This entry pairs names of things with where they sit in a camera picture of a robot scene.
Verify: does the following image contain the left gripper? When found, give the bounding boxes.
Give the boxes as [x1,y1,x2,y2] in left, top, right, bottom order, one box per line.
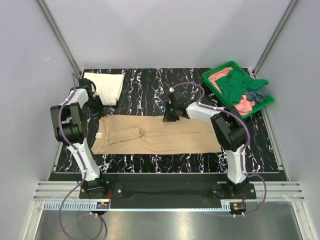
[84,94,106,118]

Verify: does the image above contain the beige t-shirt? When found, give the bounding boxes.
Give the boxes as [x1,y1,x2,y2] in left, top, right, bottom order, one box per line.
[91,115,221,155]

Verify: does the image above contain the green plastic bin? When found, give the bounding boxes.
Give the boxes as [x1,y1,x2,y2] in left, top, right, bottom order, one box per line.
[202,61,275,119]

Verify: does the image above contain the green t-shirt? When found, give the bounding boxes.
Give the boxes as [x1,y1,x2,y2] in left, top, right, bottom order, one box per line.
[215,69,269,105]

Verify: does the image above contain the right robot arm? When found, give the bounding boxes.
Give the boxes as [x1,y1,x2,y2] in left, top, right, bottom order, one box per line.
[163,87,250,199]

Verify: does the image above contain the white slotted cable duct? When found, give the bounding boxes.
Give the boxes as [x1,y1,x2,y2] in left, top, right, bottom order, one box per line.
[44,200,231,212]

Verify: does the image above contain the folded white t-shirt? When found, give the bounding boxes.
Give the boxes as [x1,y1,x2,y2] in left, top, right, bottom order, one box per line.
[83,72,125,106]

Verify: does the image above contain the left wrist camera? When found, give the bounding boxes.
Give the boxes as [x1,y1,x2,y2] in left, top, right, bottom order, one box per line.
[78,78,97,94]

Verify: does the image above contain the right aluminium frame post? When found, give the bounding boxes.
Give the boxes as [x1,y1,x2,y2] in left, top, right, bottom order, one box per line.
[252,0,300,76]

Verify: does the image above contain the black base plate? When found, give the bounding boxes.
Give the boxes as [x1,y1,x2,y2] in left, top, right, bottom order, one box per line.
[78,172,258,210]

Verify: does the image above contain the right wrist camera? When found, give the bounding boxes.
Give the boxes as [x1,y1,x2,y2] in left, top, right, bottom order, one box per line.
[167,87,186,104]

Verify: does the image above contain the pink t-shirt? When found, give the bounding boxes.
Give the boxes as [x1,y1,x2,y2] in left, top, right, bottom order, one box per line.
[208,67,255,116]

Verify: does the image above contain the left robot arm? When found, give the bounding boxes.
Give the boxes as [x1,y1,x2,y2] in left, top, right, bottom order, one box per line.
[50,73,108,198]

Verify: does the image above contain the grey t-shirt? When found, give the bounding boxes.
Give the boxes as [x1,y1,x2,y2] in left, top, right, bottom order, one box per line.
[243,86,271,104]

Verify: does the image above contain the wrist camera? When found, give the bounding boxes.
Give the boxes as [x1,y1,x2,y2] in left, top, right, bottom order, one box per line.
[167,87,186,104]
[78,78,97,94]

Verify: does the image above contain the left aluminium frame post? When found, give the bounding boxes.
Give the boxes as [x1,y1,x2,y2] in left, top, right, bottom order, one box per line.
[35,0,82,77]

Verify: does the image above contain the aluminium frame post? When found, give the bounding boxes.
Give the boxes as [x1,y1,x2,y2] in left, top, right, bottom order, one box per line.
[35,0,82,77]
[252,0,300,76]

